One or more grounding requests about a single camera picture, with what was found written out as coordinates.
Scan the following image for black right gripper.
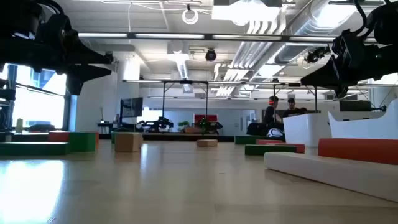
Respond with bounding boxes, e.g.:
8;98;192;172
300;29;398;100

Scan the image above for white cable coil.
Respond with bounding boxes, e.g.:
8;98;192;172
182;4;200;26

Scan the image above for green cube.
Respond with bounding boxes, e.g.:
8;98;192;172
68;131;97;152

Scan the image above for black background robot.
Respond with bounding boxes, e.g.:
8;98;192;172
195;117;224;135

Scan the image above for person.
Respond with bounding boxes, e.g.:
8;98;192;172
262;95;284;125
282;97;309;119

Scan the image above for silver ventilation duct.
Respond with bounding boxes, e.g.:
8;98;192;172
273;0;363;65

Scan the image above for black mounting bracket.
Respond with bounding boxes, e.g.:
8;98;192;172
0;88;17;102

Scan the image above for black table frame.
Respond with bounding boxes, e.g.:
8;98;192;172
0;132;287;143

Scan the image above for white plastic bin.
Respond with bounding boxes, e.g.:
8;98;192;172
328;98;398;141
282;112;333;149

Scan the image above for red rectangular block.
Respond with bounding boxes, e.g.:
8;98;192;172
266;142;306;154
256;139;284;146
318;138;398;166

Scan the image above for long green block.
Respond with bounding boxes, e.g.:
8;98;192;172
234;135;262;146
0;142;71;156
244;144;298;156

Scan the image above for black station frame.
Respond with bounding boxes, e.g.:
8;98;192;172
248;81;320;114
123;79;243;119

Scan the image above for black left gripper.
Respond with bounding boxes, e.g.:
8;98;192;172
0;14;114;96

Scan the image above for black computer monitor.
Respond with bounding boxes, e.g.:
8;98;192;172
119;96;144;124

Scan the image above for white round helmet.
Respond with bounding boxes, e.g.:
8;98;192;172
266;127;285;138

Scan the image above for small wooden cube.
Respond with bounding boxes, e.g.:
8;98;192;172
114;131;144;153

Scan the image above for black background robot arms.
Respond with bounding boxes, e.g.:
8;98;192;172
136;116;175;133

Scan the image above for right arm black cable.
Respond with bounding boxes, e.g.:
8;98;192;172
353;0;374;37

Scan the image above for large window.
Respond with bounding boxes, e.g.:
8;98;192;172
0;63;71;131

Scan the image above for red wall sign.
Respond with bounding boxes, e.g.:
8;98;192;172
194;114;218;123

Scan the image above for black office chair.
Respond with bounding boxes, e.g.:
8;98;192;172
246;121;269;137

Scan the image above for long pale wooden block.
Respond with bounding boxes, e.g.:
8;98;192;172
264;151;398;203

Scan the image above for black wide monitor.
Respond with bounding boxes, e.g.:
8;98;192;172
338;99;373;112

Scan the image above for black hanging camera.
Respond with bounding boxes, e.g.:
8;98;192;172
303;45;331;65

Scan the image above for dark office desk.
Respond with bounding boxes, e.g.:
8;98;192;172
96;121;139;134

